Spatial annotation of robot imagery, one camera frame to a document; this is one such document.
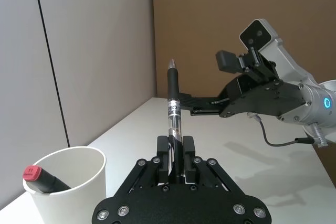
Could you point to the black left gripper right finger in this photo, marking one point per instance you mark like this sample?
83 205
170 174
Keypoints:
189 166

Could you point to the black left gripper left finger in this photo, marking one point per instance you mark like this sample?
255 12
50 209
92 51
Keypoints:
162 166

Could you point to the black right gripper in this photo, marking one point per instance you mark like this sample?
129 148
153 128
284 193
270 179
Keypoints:
262 98

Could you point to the black and clear ballpoint pen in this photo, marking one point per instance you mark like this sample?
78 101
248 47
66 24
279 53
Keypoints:
173 90

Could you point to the white paper cup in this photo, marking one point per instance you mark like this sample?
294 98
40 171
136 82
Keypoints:
78 203

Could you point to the black marker with red cap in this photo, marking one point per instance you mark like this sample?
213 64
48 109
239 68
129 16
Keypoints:
47 182

